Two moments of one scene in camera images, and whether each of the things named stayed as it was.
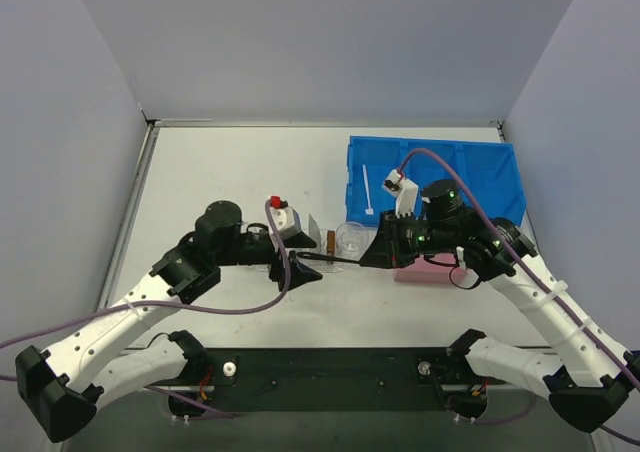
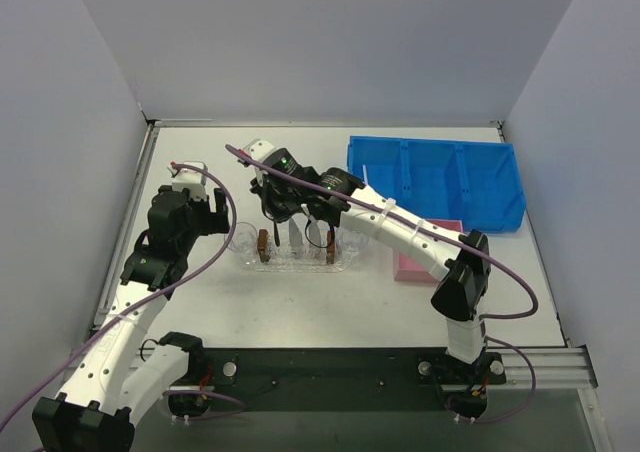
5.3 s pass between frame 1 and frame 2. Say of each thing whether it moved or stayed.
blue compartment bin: stayed
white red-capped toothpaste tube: stayed
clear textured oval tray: stayed
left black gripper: moved
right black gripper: moved
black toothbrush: moved
